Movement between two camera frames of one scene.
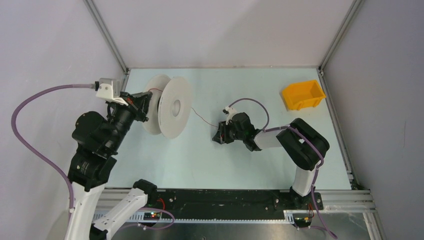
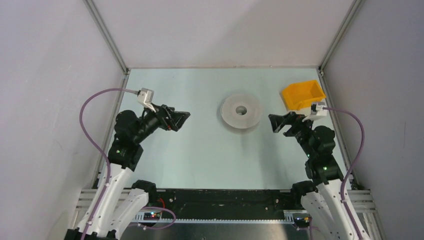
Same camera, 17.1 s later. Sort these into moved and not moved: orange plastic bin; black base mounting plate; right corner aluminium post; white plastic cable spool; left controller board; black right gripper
Moved: black right gripper; white plastic cable spool
Not moved: right corner aluminium post; black base mounting plate; orange plastic bin; left controller board
